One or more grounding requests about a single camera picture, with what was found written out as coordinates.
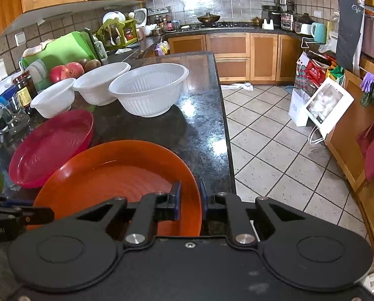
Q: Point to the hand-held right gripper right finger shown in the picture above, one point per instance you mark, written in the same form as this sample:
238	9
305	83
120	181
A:
204	203

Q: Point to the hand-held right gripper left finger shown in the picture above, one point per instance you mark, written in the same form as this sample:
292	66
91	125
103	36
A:
177	200

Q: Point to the orange plastic bowl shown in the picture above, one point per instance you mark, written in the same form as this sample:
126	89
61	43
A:
118	175

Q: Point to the medium white smooth bowl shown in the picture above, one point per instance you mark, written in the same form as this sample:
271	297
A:
96	87

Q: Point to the white plates in rack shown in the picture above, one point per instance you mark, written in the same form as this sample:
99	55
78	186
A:
113	17

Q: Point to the red plastic plate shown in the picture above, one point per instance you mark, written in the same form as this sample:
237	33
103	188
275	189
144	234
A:
49	150

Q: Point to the clear drinking glass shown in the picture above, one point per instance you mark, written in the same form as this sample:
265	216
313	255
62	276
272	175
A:
17	119

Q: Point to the white and blue carton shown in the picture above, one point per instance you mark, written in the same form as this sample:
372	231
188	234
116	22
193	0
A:
6	92

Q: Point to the dark sauce jar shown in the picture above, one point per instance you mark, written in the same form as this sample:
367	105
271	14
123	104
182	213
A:
24	92

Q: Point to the large white ribbed bowl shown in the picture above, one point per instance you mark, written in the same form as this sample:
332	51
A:
149	94

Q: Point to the small white ribbed bowl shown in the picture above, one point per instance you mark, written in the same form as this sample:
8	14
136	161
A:
53	98

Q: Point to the white floor rag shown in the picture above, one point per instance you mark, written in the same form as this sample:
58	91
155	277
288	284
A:
237	86

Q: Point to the white paper bag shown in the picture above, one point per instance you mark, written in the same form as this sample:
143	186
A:
298	109

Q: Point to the red apple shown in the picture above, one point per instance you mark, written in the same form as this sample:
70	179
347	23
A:
57	74
74	69

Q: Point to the wooden lower cabinets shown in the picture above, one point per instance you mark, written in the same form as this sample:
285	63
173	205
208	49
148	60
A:
233	56

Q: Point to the wooden shelf unit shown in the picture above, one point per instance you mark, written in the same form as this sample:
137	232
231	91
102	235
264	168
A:
346	150

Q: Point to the white cloth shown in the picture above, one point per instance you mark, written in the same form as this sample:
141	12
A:
36	48

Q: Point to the brown kiwi fruit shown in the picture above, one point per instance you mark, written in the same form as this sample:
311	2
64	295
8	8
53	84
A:
83	62
93	65

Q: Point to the white paper sheet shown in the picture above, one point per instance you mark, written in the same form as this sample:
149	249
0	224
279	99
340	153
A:
329	103

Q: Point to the green cutting board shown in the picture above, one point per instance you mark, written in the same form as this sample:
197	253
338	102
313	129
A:
64	48

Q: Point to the red gift bags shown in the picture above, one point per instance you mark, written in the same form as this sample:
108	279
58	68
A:
313	73

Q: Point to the green dish rack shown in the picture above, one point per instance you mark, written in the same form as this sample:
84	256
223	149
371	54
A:
118	36

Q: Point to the row of condiment bottles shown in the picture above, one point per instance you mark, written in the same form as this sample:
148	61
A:
164	23

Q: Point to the gas hob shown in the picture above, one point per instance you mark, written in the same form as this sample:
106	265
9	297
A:
230	25

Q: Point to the wok with lid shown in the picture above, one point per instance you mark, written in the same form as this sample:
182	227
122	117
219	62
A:
208	18

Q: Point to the white rice cooker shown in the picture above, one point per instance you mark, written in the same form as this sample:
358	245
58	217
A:
140	17

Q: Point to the black coffee maker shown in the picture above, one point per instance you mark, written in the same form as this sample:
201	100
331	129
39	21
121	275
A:
270	18

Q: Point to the white small appliance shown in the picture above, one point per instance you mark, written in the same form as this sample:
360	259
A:
306	29

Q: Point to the purple glove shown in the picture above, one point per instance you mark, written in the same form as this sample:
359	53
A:
368	82

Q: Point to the teal mug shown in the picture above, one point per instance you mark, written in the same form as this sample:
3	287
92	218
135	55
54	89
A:
319	33

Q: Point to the stacked steel pots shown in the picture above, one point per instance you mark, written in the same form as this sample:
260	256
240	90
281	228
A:
284	3

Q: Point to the dark hanging apron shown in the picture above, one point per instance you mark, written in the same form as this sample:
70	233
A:
349	28

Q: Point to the wall socket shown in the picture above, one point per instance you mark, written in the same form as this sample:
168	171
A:
20	39

